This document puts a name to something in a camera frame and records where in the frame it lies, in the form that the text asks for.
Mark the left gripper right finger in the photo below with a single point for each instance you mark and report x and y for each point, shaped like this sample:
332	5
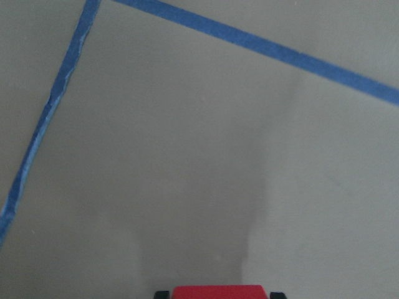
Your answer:
277	295

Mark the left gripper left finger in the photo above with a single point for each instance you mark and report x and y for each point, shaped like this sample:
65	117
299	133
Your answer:
163	294

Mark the red cube block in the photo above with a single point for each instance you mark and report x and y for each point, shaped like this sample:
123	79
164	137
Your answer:
219	292

